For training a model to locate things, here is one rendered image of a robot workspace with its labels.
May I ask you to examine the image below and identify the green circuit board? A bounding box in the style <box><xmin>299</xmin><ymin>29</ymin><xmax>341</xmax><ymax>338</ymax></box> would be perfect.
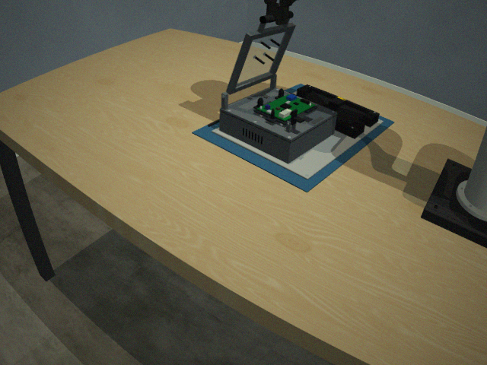
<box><xmin>257</xmin><ymin>94</ymin><xmax>315</xmax><ymax>121</ymax></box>

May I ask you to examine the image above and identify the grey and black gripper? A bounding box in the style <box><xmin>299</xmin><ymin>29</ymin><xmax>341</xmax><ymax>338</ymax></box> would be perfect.
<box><xmin>264</xmin><ymin>0</ymin><xmax>297</xmax><ymax>25</ymax></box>

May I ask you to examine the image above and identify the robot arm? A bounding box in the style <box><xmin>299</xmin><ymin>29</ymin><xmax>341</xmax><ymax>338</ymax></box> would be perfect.
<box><xmin>456</xmin><ymin>126</ymin><xmax>487</xmax><ymax>221</ymax></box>

